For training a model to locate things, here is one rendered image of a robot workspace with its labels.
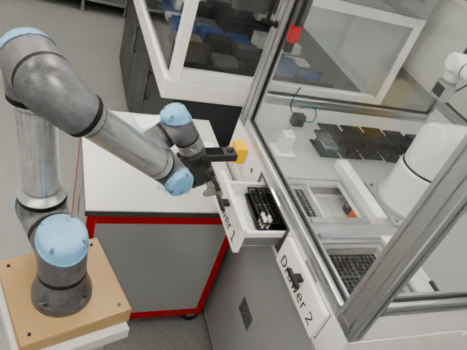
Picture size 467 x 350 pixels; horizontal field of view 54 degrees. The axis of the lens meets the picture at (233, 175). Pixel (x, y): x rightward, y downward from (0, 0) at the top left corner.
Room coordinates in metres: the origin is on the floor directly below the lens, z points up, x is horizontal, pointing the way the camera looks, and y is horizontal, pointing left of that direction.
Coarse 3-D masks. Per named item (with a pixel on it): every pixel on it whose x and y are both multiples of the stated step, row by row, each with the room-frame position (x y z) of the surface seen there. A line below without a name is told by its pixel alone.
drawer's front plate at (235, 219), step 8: (224, 176) 1.28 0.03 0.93; (224, 184) 1.24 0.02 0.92; (224, 192) 1.22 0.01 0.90; (232, 192) 1.21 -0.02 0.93; (216, 200) 1.26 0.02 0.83; (232, 200) 1.17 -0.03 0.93; (232, 208) 1.15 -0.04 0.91; (224, 216) 1.17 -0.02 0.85; (232, 216) 1.13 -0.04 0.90; (240, 216) 1.11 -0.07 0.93; (224, 224) 1.15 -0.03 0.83; (232, 224) 1.11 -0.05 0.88; (240, 224) 1.07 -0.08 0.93; (232, 232) 1.10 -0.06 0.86; (240, 232) 1.06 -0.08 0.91; (232, 240) 1.08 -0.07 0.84; (240, 240) 1.06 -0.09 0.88; (232, 248) 1.07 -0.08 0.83
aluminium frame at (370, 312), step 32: (288, 0) 1.62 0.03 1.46; (256, 96) 1.60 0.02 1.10; (256, 128) 1.55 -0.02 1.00; (448, 160) 0.84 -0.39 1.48; (288, 192) 1.23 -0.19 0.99; (448, 192) 0.80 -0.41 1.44; (416, 224) 0.81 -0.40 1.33; (448, 224) 0.79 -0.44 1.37; (320, 256) 0.99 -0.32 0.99; (384, 256) 0.83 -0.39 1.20; (416, 256) 0.78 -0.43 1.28; (384, 288) 0.79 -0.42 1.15; (352, 320) 0.80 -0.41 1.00; (384, 320) 0.81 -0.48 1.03; (416, 320) 0.86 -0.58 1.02; (448, 320) 0.92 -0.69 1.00
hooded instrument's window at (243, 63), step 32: (160, 0) 2.25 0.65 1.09; (224, 0) 1.95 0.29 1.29; (256, 0) 2.01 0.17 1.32; (160, 32) 2.13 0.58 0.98; (192, 32) 1.90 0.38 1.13; (224, 32) 1.96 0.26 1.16; (256, 32) 2.03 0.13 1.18; (192, 64) 1.91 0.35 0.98; (224, 64) 1.99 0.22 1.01; (256, 64) 2.06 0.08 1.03
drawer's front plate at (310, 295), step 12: (288, 240) 1.09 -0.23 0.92; (288, 252) 1.06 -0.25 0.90; (288, 264) 1.04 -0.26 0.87; (300, 264) 1.00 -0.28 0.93; (288, 276) 1.02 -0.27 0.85; (288, 288) 0.99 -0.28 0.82; (300, 288) 0.96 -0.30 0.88; (312, 288) 0.92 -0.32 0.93; (312, 300) 0.90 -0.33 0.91; (300, 312) 0.91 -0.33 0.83; (312, 312) 0.88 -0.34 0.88; (324, 312) 0.86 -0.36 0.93; (312, 324) 0.86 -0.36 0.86; (312, 336) 0.85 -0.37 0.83
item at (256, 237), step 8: (232, 184) 1.30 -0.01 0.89; (240, 184) 1.32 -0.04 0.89; (248, 184) 1.33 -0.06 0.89; (256, 184) 1.35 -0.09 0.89; (264, 184) 1.37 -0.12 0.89; (240, 192) 1.33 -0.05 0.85; (248, 192) 1.34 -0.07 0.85; (256, 192) 1.36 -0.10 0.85; (240, 200) 1.30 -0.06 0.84; (240, 208) 1.26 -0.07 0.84; (248, 208) 1.27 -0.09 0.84; (248, 232) 1.09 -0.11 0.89; (256, 232) 1.10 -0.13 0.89; (264, 232) 1.12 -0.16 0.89; (272, 232) 1.13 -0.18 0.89; (280, 232) 1.14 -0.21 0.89; (248, 240) 1.09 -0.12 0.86; (256, 240) 1.10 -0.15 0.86; (264, 240) 1.12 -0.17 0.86; (272, 240) 1.13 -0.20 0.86; (280, 240) 1.14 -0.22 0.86
